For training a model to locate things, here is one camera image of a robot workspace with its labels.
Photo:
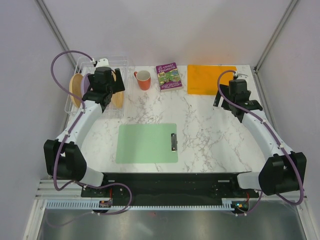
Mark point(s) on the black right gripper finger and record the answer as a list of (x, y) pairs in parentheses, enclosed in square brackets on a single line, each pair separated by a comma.
[(223, 89), (217, 99)]

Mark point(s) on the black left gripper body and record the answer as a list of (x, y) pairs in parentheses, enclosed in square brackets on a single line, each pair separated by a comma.
[(111, 86)]

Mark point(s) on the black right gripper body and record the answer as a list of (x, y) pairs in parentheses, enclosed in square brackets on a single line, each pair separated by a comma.
[(231, 99)]

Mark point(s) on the yellow plate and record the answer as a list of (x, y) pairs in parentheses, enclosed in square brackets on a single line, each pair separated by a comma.
[(118, 99)]

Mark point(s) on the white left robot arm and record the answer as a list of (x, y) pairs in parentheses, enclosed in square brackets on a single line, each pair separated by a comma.
[(63, 157)]

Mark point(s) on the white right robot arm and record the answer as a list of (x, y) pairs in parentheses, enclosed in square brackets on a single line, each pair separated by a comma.
[(284, 169)]

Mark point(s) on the tan plate in rack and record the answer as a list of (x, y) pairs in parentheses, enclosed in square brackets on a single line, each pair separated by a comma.
[(75, 88)]

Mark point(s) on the purple plate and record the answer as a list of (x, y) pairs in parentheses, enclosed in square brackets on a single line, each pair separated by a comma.
[(85, 85)]

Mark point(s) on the orange mat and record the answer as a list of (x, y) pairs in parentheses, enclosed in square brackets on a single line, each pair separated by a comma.
[(203, 79)]

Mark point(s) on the orange mug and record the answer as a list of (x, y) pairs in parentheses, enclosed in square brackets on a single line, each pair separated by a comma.
[(143, 78)]

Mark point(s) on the purple paperback book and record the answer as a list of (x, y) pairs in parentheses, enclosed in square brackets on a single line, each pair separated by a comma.
[(168, 77)]

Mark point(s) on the green clipboard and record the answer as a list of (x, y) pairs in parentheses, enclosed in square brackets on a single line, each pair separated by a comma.
[(147, 144)]

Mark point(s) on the white wire dish rack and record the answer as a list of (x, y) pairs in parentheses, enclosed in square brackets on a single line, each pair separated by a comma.
[(84, 66)]

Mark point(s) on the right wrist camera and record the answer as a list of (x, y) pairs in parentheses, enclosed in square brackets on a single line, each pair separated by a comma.
[(238, 75)]

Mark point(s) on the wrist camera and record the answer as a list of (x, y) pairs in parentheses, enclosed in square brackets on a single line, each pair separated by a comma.
[(238, 75), (102, 62)]

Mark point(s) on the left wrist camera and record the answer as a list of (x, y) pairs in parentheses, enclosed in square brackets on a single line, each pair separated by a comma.
[(102, 62)]

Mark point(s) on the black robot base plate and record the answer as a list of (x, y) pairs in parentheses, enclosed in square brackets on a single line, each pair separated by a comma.
[(170, 188)]

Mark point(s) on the left aluminium frame post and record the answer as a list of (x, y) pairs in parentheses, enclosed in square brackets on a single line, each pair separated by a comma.
[(52, 24)]

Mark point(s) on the aluminium frame post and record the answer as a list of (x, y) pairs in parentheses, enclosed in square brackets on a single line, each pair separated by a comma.
[(276, 33), (52, 24)]

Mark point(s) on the right aluminium frame post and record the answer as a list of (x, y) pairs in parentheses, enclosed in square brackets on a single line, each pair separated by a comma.
[(276, 33)]

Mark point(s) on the white slotted cable duct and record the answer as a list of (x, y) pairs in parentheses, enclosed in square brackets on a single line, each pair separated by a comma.
[(110, 204)]

